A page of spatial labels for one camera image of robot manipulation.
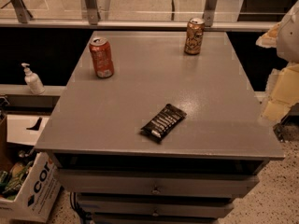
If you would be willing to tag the white pump soap bottle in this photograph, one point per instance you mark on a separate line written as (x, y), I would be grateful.
(32, 80)

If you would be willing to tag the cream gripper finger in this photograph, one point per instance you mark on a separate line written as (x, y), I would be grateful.
(269, 39)
(281, 92)

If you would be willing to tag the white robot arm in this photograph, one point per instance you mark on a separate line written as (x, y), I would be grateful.
(288, 37)

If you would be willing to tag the grey drawer cabinet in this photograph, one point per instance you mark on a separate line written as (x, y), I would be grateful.
(96, 124)

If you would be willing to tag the red coke can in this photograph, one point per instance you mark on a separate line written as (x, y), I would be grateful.
(100, 50)

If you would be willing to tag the black snack bar wrapper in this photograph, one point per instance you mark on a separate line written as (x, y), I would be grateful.
(164, 122)

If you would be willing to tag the white cardboard box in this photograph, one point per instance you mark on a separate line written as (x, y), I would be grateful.
(37, 195)

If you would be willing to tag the cabinet drawer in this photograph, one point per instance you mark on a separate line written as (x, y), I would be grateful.
(155, 206)
(158, 184)

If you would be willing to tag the middle cabinet drawer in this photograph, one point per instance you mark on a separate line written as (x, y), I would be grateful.
(155, 206)

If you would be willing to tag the gold brown soda can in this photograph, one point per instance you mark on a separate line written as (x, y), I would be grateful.
(194, 36)

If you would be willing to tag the top cabinet drawer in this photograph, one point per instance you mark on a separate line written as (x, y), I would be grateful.
(158, 184)

